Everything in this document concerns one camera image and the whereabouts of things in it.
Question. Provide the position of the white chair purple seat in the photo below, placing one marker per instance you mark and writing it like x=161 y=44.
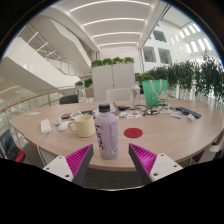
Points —
x=213 y=150

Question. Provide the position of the dark blue flat case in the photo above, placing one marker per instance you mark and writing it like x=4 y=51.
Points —
x=188 y=112

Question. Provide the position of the pale yellow mug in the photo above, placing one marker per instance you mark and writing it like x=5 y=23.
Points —
x=85 y=126

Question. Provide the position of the white cabinet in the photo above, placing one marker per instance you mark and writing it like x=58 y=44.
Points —
x=113 y=78

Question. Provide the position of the white tissue pack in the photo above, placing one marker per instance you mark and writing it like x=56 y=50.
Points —
x=76 y=115

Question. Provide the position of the planter box with plants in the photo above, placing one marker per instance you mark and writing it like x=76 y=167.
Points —
x=87 y=88

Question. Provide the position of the white power strip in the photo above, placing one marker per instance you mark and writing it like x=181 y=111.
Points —
x=46 y=126

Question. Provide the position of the purple drink bottle black cap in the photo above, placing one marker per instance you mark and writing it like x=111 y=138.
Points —
x=106 y=133

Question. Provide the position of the printed magazine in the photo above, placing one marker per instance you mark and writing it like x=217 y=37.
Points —
x=113 y=107

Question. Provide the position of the white computer mouse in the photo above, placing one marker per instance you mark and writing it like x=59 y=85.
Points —
x=63 y=126

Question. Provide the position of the white flat packet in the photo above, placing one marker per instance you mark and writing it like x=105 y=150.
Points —
x=175 y=115

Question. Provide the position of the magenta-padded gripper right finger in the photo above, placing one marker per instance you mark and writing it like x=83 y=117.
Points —
x=160 y=166

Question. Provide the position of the white charger block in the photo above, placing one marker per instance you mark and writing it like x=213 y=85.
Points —
x=191 y=117

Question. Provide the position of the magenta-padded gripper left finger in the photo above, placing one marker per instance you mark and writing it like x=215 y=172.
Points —
x=63 y=166

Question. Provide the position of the wooden-topped glass railing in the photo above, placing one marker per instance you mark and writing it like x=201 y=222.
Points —
x=33 y=100

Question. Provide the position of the black chair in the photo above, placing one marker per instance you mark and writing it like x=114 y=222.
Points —
x=69 y=99

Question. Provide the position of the green tote bag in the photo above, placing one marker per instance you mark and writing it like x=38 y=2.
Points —
x=155 y=93

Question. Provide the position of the red chair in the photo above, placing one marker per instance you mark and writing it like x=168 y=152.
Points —
x=13 y=151

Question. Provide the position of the flat round red coaster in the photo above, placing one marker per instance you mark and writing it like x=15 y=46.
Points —
x=133 y=133

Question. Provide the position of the green plants on cabinet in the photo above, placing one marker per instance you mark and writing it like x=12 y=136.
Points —
x=113 y=61

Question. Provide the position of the row of green hedge plants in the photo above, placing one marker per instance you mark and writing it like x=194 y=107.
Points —
x=200 y=76

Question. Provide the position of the ceiling light strips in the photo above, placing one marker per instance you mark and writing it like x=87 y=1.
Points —
x=116 y=21

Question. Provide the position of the sticker sheet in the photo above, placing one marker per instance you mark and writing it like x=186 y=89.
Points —
x=130 y=115

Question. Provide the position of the red and black card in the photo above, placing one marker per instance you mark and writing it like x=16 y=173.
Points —
x=65 y=116

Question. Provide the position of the black flat folder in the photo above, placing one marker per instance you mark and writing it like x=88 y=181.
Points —
x=88 y=112

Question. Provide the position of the clear tumbler with lid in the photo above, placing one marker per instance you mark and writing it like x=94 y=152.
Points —
x=135 y=95

